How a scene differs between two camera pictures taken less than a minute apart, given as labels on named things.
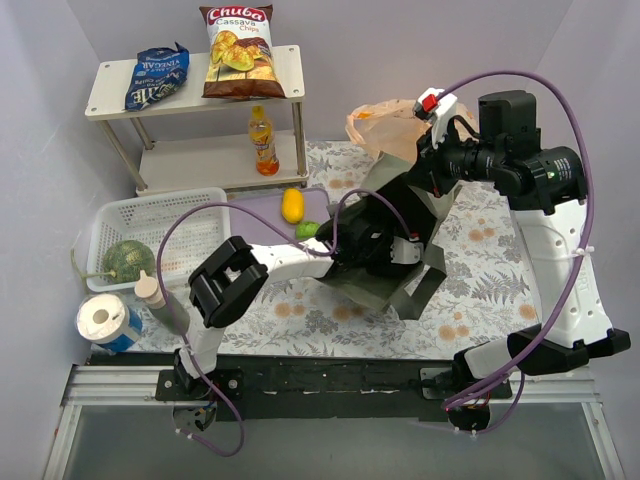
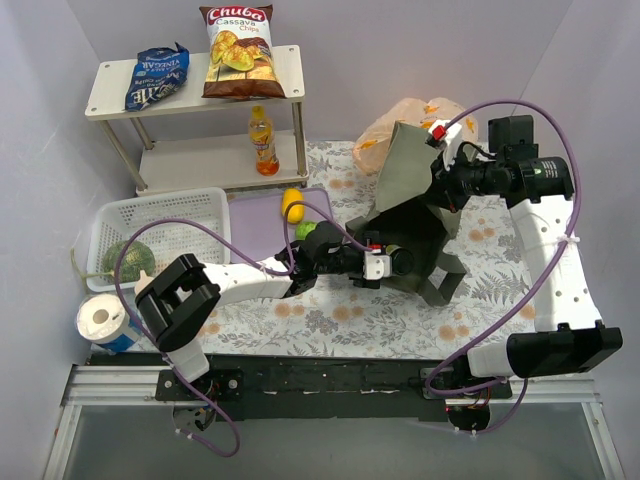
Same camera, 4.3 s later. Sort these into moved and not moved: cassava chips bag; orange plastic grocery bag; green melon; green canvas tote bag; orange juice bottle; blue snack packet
Moved: orange plastic grocery bag; green canvas tote bag
Not moved: green melon; cassava chips bag; orange juice bottle; blue snack packet
